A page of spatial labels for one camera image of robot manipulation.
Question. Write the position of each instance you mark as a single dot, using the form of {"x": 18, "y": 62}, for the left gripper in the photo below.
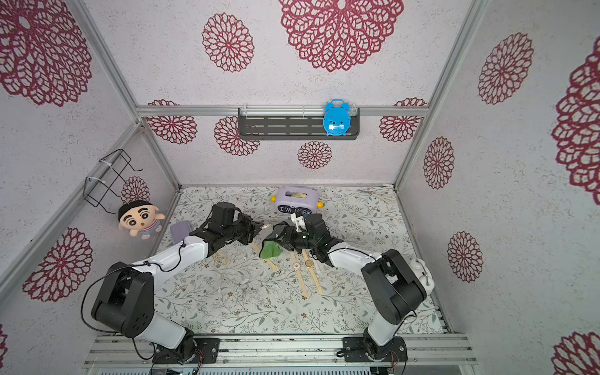
{"x": 251, "y": 226}

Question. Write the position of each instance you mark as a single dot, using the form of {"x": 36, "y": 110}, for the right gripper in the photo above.
{"x": 291, "y": 234}

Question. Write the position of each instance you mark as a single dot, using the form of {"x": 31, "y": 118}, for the green cleaning cloth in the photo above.
{"x": 271, "y": 248}

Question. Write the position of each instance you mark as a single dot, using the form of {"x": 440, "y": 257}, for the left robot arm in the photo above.
{"x": 125, "y": 303}

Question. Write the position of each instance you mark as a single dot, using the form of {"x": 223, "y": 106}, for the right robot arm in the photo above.
{"x": 397, "y": 286}

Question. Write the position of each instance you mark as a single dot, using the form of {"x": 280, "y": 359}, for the beige watch long right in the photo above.
{"x": 310, "y": 265}

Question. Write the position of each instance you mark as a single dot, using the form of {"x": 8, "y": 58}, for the beige watch long centre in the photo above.
{"x": 298, "y": 272}

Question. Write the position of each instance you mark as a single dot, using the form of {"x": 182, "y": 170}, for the beige watch long diagonal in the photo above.
{"x": 270, "y": 263}

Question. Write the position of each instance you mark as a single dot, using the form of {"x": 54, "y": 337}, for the purple tissue box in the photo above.
{"x": 296, "y": 200}

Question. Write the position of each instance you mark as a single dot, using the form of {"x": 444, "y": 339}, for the purple pad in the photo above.
{"x": 179, "y": 231}

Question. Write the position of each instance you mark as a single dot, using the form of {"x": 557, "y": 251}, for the cartoon boy plush doll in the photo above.
{"x": 141, "y": 219}

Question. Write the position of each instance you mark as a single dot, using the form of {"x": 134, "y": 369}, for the white alarm clock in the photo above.
{"x": 423, "y": 274}

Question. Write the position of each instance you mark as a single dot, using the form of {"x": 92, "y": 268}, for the blue alarm clock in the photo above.
{"x": 337, "y": 118}

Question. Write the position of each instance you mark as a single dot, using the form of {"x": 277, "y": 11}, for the white strap watch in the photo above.
{"x": 316, "y": 264}

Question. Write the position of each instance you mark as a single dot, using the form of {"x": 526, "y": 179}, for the grey wall shelf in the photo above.
{"x": 253, "y": 127}

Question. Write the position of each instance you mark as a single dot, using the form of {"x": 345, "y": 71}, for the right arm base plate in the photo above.
{"x": 364, "y": 349}

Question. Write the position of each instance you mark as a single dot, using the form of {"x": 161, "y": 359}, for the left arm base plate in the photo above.
{"x": 198, "y": 350}

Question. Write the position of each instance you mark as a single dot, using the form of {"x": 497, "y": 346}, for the black wire rack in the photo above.
{"x": 114, "y": 165}

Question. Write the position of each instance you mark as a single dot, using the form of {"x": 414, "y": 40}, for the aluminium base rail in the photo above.
{"x": 302, "y": 350}

